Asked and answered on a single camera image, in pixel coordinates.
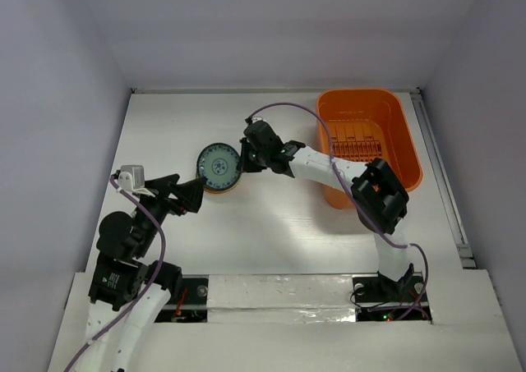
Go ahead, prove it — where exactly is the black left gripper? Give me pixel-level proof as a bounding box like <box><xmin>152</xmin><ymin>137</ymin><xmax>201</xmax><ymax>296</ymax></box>
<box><xmin>135</xmin><ymin>172</ymin><xmax>206</xmax><ymax>255</ymax></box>

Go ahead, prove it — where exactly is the amber plate with black motif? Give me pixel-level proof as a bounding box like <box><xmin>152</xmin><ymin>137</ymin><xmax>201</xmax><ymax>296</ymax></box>
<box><xmin>204</xmin><ymin>179</ymin><xmax>239</xmax><ymax>194</ymax></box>

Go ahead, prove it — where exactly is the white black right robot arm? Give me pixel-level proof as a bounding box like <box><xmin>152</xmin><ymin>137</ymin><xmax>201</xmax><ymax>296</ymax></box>
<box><xmin>238</xmin><ymin>118</ymin><xmax>413</xmax><ymax>300</ymax></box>

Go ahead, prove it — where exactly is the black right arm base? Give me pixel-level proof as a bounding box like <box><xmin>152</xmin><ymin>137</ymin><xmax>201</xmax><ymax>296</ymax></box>
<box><xmin>352</xmin><ymin>264</ymin><xmax>423</xmax><ymax>305</ymax></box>

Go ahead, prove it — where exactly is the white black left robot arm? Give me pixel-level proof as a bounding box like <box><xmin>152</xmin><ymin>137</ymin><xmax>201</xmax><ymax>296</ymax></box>
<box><xmin>65</xmin><ymin>165</ymin><xmax>206</xmax><ymax>371</ymax></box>

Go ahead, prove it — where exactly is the orange plastic dish rack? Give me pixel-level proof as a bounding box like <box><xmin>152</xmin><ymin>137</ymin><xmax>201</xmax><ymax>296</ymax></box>
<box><xmin>316</xmin><ymin>89</ymin><xmax>423</xmax><ymax>191</ymax></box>

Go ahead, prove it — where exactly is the silver foil covered beam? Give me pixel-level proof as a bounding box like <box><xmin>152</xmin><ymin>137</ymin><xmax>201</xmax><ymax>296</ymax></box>
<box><xmin>206</xmin><ymin>274</ymin><xmax>356</xmax><ymax>324</ymax></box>

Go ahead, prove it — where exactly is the left base electronics wiring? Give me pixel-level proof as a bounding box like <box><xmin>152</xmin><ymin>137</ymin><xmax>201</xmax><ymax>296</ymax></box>
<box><xmin>158</xmin><ymin>277</ymin><xmax>210</xmax><ymax>324</ymax></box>

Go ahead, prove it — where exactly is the base electronics wiring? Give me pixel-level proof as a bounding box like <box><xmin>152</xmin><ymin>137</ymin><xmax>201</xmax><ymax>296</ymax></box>
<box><xmin>158</xmin><ymin>277</ymin><xmax>210</xmax><ymax>324</ymax></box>
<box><xmin>348</xmin><ymin>289</ymin><xmax>432</xmax><ymax>323</ymax></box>

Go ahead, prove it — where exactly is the right base electronics wiring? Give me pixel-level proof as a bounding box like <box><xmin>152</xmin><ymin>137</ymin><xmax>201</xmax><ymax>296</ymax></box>
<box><xmin>348</xmin><ymin>289</ymin><xmax>432</xmax><ymax>323</ymax></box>

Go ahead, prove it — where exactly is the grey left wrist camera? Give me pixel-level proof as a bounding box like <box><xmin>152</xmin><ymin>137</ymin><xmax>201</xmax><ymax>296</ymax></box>
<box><xmin>117</xmin><ymin>164</ymin><xmax>145</xmax><ymax>193</ymax></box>

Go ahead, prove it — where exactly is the aluminium rail right edge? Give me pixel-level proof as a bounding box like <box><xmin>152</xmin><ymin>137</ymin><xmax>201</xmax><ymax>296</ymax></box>
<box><xmin>410</xmin><ymin>89</ymin><xmax>478</xmax><ymax>270</ymax></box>

